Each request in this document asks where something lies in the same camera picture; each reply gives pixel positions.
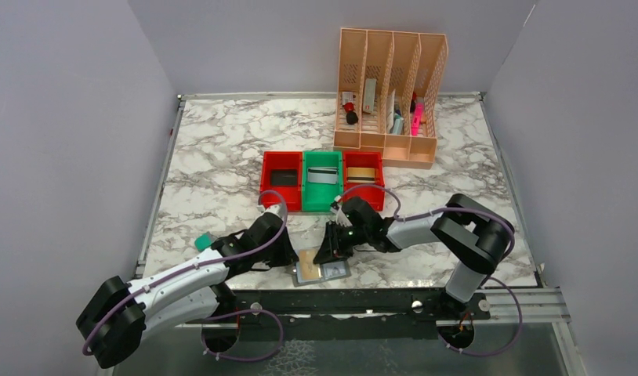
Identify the red plastic bin left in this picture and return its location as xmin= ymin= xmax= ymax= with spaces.
xmin=259 ymin=150 xmax=304 ymax=213

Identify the red plastic bin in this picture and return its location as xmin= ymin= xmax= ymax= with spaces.
xmin=259 ymin=150 xmax=304 ymax=213
xmin=343 ymin=151 xmax=385 ymax=212

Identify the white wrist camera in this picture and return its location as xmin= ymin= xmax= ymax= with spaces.
xmin=258 ymin=204 xmax=287 ymax=219
xmin=330 ymin=201 xmax=352 ymax=227

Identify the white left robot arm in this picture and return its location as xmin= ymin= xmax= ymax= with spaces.
xmin=76 ymin=204 xmax=298 ymax=369

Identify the red plastic bin right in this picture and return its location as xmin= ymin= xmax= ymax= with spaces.
xmin=343 ymin=151 xmax=385 ymax=212

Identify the peach desk organizer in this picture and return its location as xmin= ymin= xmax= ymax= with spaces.
xmin=333 ymin=27 xmax=449 ymax=169

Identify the teal pen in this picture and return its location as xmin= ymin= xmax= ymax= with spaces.
xmin=389 ymin=112 xmax=404 ymax=136

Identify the teal eraser block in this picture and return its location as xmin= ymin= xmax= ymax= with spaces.
xmin=194 ymin=233 xmax=214 ymax=252

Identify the green plastic bin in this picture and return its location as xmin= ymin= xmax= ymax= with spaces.
xmin=301 ymin=151 xmax=344 ymax=212

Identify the black card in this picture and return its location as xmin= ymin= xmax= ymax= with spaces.
xmin=270 ymin=169 xmax=298 ymax=187

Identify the silver striped card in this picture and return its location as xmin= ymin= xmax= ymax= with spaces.
xmin=306 ymin=167 xmax=339 ymax=185

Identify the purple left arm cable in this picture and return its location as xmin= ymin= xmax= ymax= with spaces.
xmin=82 ymin=190 xmax=289 ymax=363

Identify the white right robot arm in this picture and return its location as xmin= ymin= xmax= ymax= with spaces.
xmin=313 ymin=193 xmax=515 ymax=305

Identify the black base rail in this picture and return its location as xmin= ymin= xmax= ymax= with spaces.
xmin=183 ymin=286 xmax=491 ymax=344

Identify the gold striped card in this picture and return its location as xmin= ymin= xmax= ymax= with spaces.
xmin=346 ymin=167 xmax=376 ymax=184

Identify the grey card holder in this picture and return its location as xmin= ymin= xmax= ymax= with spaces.
xmin=292 ymin=248 xmax=351 ymax=287

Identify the pink highlighter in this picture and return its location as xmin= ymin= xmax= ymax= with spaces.
xmin=410 ymin=102 xmax=424 ymax=136

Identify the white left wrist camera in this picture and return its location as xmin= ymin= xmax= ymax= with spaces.
xmin=258 ymin=204 xmax=287 ymax=219

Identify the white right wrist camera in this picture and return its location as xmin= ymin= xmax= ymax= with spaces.
xmin=330 ymin=201 xmax=352 ymax=227

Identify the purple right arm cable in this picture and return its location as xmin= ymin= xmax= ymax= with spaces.
xmin=332 ymin=184 xmax=524 ymax=359

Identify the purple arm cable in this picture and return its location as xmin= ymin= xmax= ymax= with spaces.
xmin=332 ymin=184 xmax=524 ymax=359
xmin=82 ymin=190 xmax=289 ymax=363

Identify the white red box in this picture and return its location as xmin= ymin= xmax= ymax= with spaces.
xmin=362 ymin=78 xmax=377 ymax=114

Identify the red black marker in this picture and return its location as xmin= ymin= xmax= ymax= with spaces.
xmin=343 ymin=102 xmax=359 ymax=125

